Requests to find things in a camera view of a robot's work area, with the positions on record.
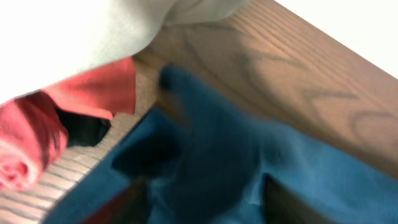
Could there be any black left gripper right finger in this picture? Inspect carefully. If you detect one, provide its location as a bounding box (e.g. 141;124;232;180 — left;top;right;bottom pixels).
263;175;334;224

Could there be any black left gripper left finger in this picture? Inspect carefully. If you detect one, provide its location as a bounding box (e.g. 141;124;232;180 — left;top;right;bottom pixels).
82;177;149;224

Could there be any teal blue t-shirt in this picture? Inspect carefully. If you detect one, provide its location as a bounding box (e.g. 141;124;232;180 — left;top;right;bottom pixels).
45;65;397;224

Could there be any black garment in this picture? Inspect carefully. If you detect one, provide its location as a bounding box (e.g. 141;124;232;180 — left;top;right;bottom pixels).
56;109;111;147

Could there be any red-orange garment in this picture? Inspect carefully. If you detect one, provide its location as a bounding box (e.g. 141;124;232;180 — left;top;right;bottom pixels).
1;57;136;190

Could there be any beige crumpled garment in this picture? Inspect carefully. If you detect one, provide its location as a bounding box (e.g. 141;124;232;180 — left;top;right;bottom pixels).
1;0;244;102

